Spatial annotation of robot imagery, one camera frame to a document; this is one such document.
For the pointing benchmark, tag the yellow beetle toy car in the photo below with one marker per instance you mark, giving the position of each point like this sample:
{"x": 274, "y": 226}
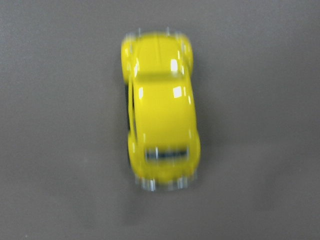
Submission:
{"x": 163, "y": 142}

